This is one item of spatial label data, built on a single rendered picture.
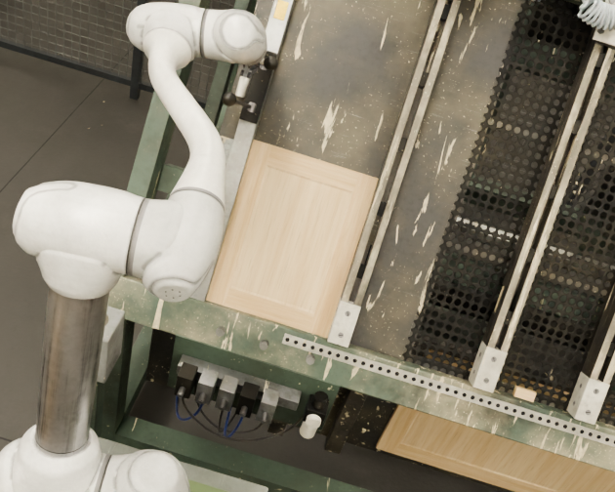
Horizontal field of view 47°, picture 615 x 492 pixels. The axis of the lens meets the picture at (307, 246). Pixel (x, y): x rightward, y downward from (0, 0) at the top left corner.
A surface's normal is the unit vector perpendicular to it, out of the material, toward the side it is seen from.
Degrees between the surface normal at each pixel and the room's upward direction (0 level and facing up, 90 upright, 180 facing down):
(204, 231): 37
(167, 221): 16
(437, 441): 90
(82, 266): 85
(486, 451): 90
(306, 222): 58
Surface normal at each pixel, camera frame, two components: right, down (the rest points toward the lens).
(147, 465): 0.35, -0.69
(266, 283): -0.04, 0.13
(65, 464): 0.47, -0.14
